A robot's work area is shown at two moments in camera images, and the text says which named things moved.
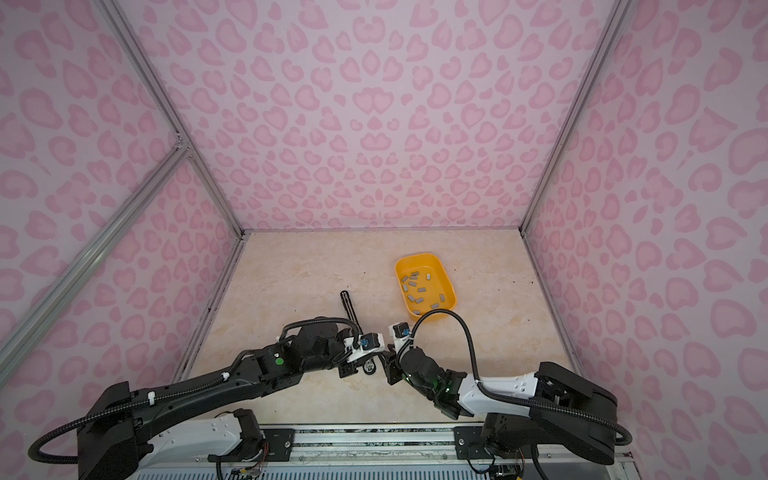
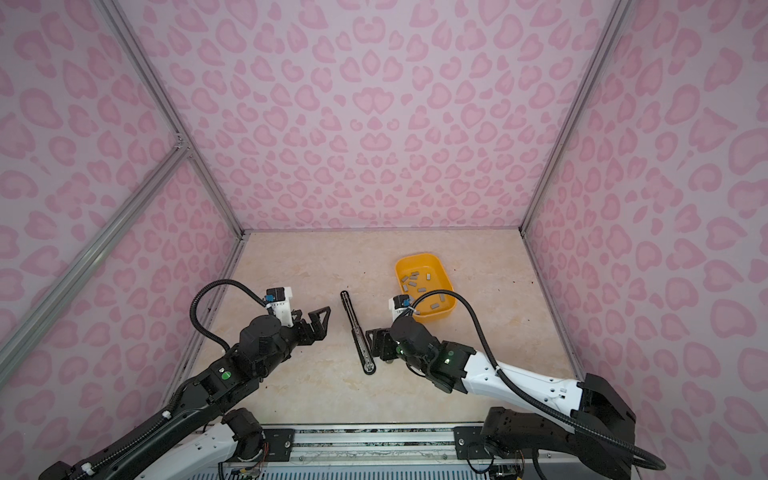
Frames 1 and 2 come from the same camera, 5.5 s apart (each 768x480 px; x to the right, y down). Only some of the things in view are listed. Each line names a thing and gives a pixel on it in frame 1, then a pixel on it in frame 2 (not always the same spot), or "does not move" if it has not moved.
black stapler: [369, 367] does not move
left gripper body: [350, 368] -> [294, 335]
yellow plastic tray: [424, 284] does not move
